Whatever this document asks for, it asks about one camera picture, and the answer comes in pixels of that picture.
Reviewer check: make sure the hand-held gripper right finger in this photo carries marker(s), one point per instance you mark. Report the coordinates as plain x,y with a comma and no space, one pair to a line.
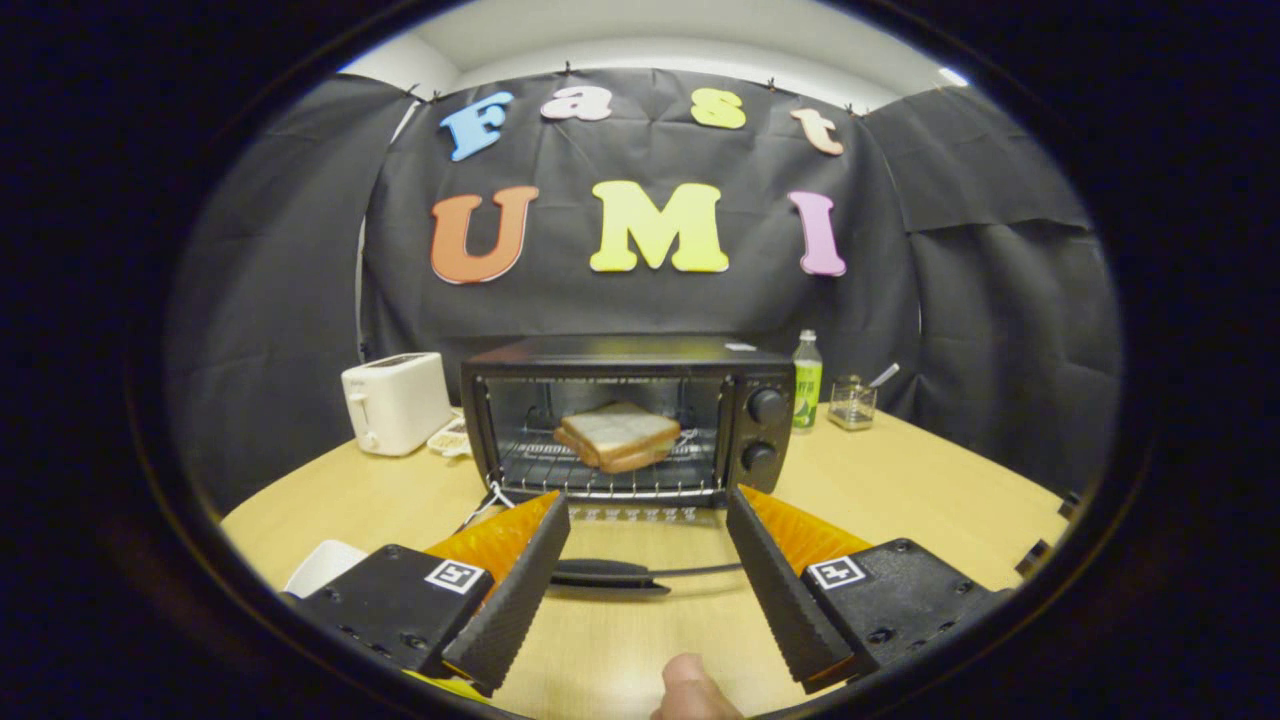
780,600

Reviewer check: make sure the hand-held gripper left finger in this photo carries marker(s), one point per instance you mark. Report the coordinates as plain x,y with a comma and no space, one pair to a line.
515,600

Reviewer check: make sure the toasted bread sandwich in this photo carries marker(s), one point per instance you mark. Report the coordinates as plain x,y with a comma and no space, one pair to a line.
620,430

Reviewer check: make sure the black toaster oven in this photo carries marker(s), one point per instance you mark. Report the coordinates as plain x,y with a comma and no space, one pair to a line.
620,355

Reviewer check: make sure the white pop-up toaster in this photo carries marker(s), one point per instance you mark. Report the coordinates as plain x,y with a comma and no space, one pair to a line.
400,400

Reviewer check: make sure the white snack tray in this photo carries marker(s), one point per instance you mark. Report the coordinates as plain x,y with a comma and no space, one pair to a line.
450,437

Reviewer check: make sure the white plate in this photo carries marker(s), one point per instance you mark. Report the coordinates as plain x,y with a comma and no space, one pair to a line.
325,565

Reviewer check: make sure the glass jar with spoon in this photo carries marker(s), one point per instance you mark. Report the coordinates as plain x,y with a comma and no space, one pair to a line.
852,405

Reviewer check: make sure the clear bottle green label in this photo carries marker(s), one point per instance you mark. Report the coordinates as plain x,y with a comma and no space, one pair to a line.
807,385

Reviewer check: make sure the ceiling light panel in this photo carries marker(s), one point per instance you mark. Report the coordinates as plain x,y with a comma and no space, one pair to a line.
953,77

